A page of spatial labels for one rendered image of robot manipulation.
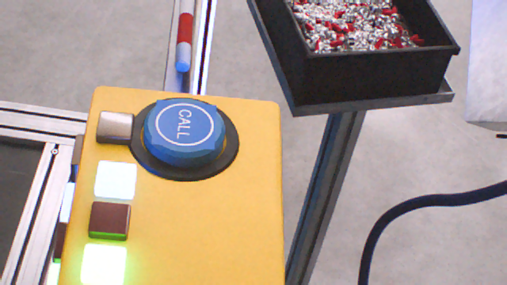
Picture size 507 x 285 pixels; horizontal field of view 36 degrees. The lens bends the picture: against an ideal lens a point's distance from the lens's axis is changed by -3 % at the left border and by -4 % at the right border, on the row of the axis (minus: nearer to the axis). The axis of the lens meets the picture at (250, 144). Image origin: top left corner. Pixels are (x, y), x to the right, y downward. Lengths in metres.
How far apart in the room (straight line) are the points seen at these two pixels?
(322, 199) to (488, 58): 0.38
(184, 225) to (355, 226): 1.41
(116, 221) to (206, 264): 0.04
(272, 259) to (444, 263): 1.43
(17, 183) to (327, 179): 0.71
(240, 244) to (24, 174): 1.17
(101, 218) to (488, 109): 0.39
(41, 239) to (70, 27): 0.87
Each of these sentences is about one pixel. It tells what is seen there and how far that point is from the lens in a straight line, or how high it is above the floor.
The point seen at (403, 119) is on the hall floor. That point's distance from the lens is 2.03.
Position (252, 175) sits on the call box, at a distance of 0.39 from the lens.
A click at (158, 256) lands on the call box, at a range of 0.36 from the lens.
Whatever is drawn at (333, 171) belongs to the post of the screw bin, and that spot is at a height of 0.67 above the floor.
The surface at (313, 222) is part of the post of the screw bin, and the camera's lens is 1.02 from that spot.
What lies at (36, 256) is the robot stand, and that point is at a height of 0.23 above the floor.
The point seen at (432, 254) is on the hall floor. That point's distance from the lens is 1.78.
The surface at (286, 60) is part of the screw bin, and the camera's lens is 0.83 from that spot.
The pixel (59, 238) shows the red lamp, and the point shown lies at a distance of 0.38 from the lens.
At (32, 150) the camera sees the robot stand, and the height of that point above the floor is 0.21.
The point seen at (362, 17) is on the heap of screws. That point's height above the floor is 0.85.
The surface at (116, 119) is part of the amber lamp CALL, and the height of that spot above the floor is 1.08.
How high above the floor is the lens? 1.37
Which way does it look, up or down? 47 degrees down
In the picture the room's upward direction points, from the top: 11 degrees clockwise
